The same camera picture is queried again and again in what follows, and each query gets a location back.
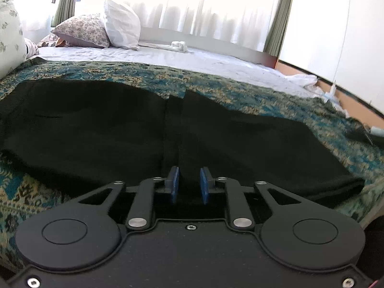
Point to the pale floral cushion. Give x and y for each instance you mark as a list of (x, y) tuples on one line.
[(10, 42)]

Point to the black pants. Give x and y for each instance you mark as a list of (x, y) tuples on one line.
[(90, 132)]

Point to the crumpled white cloth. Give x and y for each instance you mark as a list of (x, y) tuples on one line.
[(301, 80)]

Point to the floral purple pillow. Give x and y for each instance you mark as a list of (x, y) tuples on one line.
[(81, 30)]

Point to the striped cloth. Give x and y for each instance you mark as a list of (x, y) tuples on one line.
[(31, 48)]

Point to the small white rolled cloth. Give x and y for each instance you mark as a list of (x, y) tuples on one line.
[(178, 46)]

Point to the brown patterned cloth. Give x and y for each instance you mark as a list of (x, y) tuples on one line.
[(51, 40)]

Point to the pale teal object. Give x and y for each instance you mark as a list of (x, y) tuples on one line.
[(378, 130)]

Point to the white bedsheet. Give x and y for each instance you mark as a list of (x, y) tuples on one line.
[(180, 60)]

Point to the wooden side board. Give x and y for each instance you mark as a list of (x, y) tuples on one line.
[(354, 105)]

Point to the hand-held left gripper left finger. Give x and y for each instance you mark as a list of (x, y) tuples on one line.
[(175, 183)]

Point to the grey bed headboard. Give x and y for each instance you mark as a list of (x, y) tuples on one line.
[(240, 54)]

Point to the blue and white object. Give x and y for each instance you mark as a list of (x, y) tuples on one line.
[(330, 96)]

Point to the white pillow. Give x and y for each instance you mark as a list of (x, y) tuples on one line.
[(121, 24)]

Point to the teal paisley blanket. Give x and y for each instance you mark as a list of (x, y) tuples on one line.
[(240, 96)]

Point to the white sheer curtain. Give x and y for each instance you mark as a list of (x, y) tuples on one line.
[(195, 0)]

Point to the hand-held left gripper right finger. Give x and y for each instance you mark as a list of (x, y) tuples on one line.
[(204, 184)]

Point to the dark object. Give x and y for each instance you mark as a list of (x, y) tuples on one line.
[(360, 133)]

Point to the green curtain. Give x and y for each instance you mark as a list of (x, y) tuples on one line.
[(67, 0), (279, 30)]

